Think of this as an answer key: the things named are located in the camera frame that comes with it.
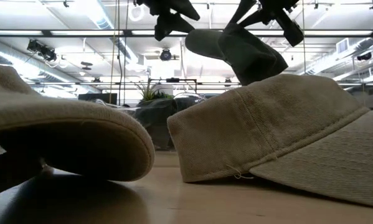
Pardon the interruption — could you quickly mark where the black horizontal rail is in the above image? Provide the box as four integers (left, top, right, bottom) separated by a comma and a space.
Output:
27, 81, 373, 87

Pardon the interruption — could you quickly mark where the thin hanging cable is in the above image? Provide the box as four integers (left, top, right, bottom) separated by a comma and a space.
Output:
116, 0, 123, 106
109, 0, 118, 105
123, 0, 129, 106

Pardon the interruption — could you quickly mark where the white coiled cable ring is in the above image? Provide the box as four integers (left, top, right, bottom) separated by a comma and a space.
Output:
128, 2, 145, 23

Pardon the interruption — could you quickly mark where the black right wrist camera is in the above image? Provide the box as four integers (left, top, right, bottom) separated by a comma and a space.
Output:
273, 9, 305, 48

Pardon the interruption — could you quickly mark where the round black ceiling lamp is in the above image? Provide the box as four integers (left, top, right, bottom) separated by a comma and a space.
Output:
159, 47, 173, 62

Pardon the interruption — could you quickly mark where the black frame crossbar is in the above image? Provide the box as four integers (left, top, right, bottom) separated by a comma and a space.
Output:
0, 29, 373, 39

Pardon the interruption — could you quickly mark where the clear plastic bin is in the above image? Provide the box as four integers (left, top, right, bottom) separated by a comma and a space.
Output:
95, 92, 206, 151

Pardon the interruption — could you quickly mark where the black computer monitor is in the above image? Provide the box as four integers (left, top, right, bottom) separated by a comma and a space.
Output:
77, 92, 118, 103

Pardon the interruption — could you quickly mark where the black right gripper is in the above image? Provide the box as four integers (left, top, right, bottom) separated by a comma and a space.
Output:
229, 0, 300, 29

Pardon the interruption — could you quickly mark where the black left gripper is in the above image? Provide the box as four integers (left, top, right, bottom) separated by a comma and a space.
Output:
135, 0, 201, 42

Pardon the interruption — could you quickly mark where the green potted plant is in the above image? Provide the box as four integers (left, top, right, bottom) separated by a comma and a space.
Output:
135, 81, 175, 102

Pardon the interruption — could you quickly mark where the beige cotton cap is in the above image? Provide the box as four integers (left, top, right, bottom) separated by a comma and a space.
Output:
0, 63, 156, 198
166, 73, 373, 210

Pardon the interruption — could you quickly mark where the black ceiling spotlight cluster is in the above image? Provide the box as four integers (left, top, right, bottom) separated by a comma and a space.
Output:
26, 39, 59, 62

